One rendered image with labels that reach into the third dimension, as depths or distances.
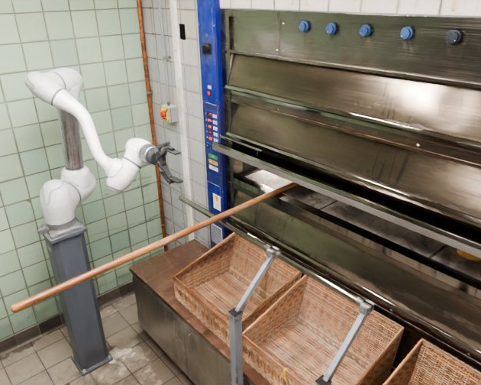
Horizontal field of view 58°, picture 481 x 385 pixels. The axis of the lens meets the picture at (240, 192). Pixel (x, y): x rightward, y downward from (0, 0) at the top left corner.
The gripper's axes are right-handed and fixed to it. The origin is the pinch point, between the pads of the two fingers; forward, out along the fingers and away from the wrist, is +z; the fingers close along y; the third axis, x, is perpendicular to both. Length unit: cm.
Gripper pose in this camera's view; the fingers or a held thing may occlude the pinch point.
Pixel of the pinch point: (178, 167)
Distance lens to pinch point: 193.3
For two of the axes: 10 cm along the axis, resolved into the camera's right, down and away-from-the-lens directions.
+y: 0.2, 9.0, 4.3
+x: -7.5, 3.0, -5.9
